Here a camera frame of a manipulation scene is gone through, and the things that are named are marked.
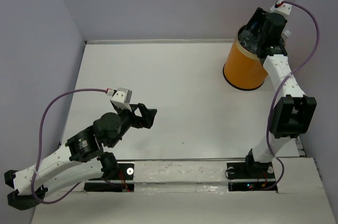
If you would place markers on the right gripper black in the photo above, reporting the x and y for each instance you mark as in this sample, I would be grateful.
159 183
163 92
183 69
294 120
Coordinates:
259 17

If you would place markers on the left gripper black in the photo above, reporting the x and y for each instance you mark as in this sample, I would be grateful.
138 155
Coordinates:
148 115

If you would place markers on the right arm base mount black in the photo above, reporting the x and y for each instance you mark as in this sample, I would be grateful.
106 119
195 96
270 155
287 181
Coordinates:
242 178

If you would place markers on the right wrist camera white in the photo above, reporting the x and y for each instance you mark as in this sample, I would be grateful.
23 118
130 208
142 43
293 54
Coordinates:
282 8

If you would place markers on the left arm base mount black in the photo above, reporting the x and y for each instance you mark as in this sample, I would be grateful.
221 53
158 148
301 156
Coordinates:
121 181

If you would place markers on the clear bottle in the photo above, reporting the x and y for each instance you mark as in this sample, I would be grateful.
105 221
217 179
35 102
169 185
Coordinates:
286 35
249 41

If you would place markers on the orange cylindrical bin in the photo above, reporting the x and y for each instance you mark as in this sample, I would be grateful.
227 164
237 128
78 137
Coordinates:
242 69

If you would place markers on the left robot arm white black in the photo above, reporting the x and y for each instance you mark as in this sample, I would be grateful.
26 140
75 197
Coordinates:
81 158

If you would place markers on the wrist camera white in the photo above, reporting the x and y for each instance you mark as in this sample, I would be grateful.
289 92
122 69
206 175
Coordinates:
282 8
120 98

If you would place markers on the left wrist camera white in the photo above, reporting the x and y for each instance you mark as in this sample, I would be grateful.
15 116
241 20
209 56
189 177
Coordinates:
120 98

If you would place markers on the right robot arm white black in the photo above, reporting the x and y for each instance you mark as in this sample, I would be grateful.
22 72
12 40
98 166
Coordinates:
291 109

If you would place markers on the metal rail back edge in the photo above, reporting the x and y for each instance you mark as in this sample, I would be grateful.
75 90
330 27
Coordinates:
157 41

